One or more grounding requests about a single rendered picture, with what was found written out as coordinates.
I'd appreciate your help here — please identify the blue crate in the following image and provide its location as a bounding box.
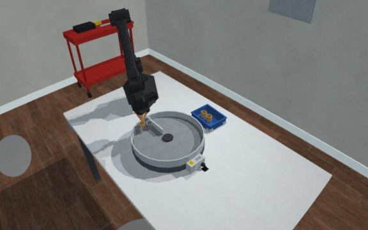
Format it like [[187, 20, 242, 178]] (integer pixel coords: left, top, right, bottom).
[[191, 104, 227, 132]]

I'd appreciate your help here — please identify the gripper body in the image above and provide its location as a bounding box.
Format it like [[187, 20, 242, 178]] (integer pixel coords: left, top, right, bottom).
[[132, 104, 150, 115]]

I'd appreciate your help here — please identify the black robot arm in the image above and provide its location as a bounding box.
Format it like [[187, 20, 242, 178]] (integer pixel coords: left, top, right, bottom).
[[109, 8, 157, 110]]

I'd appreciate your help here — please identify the bronze bushing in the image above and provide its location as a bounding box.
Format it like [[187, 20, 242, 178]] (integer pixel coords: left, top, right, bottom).
[[139, 121, 146, 130], [201, 110, 207, 118], [206, 114, 212, 122]]

